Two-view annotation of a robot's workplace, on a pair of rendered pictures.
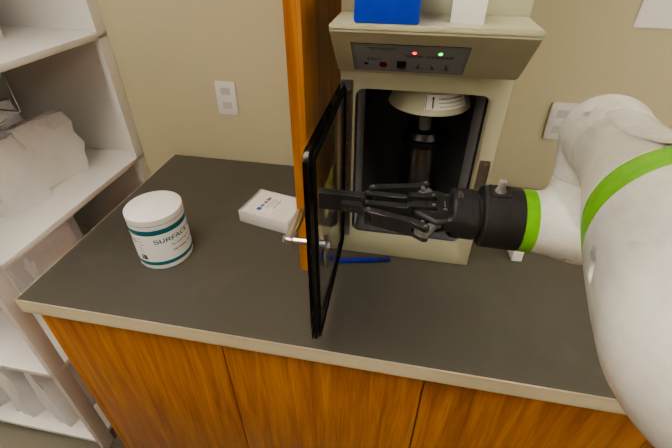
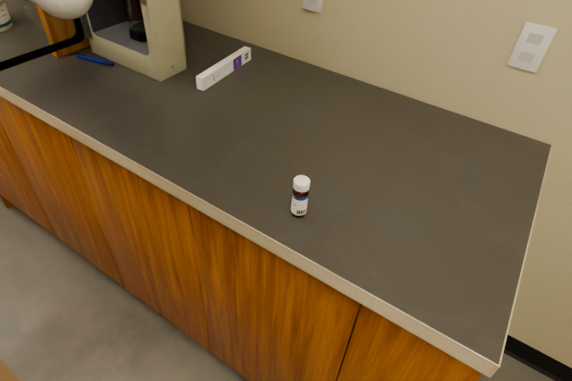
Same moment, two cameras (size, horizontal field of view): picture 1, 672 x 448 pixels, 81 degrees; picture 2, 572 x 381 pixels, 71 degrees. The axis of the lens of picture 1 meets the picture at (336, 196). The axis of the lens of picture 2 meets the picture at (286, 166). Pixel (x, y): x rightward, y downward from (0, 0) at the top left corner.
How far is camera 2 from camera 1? 1.08 m
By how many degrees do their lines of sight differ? 17
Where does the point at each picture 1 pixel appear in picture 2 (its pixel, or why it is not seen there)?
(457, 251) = (151, 66)
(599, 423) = (161, 200)
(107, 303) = not seen: outside the picture
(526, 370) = (105, 133)
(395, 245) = (118, 54)
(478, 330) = (109, 110)
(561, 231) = not seen: outside the picture
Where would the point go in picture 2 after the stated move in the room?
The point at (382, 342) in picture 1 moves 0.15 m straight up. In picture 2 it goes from (42, 96) to (23, 45)
